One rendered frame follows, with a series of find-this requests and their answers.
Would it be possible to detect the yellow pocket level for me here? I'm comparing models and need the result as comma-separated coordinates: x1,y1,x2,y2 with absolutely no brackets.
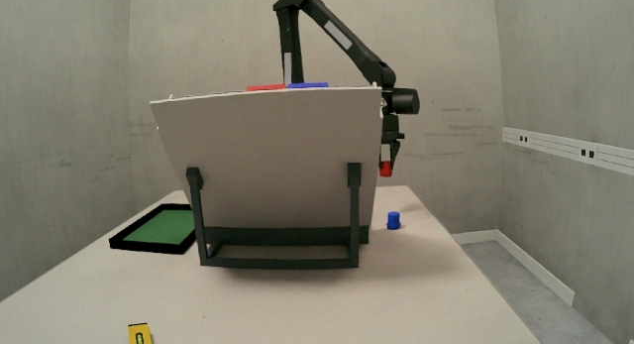
128,323,153,344

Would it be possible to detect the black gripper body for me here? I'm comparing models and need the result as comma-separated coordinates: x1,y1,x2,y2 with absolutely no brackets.
381,133,405,145

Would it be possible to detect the red plug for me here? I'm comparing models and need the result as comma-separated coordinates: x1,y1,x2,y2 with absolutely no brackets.
379,161,392,177

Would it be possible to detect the red rectangular frame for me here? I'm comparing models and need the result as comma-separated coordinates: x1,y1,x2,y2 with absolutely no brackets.
246,84,286,92

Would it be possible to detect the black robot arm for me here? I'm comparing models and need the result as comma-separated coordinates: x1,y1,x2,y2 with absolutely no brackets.
272,0,420,140

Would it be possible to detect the blue rectangular frame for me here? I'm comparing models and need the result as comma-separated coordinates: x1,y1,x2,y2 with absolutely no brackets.
287,82,328,88

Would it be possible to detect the blue plug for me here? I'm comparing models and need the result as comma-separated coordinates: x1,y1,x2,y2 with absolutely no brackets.
386,212,401,230

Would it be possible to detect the green tray with black rim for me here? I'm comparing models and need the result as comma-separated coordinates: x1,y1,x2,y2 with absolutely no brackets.
108,203,196,255

